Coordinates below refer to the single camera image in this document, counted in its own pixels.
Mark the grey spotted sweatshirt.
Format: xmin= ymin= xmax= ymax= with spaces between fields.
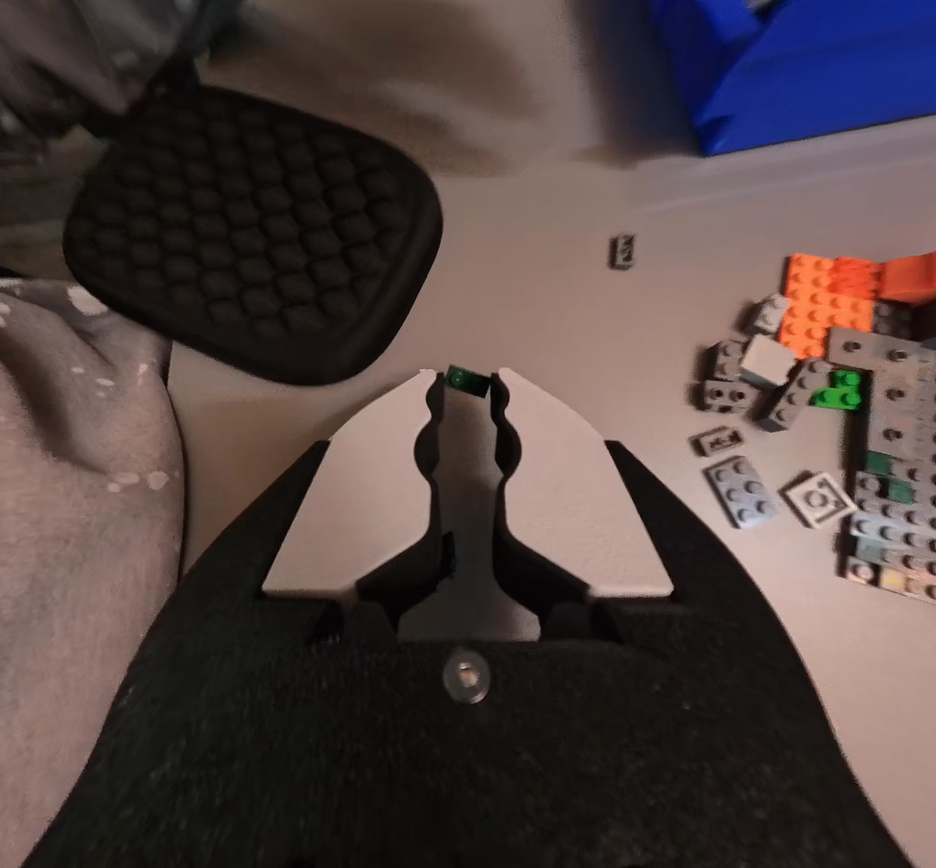
xmin=0 ymin=276 xmax=184 ymax=854

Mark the light grey small lego brick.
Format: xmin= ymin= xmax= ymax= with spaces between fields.
xmin=749 ymin=294 xmax=791 ymax=335

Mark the black office chair seat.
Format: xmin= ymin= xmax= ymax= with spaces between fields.
xmin=62 ymin=84 xmax=445 ymax=386

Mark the dark grey six-stud lego plate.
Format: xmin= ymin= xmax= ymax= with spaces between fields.
xmin=703 ymin=456 xmax=780 ymax=529

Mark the grey and orange lego build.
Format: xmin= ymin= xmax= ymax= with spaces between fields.
xmin=779 ymin=251 xmax=936 ymax=602

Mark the light grey smooth lego piece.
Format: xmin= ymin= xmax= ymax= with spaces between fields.
xmin=740 ymin=336 xmax=798 ymax=390

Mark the bright green lego corner plate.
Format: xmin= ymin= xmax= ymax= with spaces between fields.
xmin=810 ymin=369 xmax=864 ymax=412

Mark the dark grey four-stud lego plate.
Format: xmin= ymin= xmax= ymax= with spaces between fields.
xmin=760 ymin=358 xmax=835 ymax=432

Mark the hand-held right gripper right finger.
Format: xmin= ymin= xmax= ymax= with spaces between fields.
xmin=490 ymin=368 xmax=674 ymax=602

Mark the grey lego slope brick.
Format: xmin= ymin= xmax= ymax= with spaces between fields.
xmin=697 ymin=380 xmax=761 ymax=414

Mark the dark grey small lego brick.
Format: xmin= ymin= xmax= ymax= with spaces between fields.
xmin=708 ymin=340 xmax=748 ymax=381

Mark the person's left forearm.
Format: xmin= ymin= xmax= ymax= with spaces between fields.
xmin=0 ymin=0 xmax=275 ymax=153

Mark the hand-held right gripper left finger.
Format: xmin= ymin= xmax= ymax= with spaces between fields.
xmin=262 ymin=369 xmax=444 ymax=602

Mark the blue plastic storage bin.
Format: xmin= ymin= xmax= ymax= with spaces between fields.
xmin=614 ymin=0 xmax=936 ymax=156

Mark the light grey square lego tile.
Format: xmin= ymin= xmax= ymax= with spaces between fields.
xmin=782 ymin=472 xmax=857 ymax=529

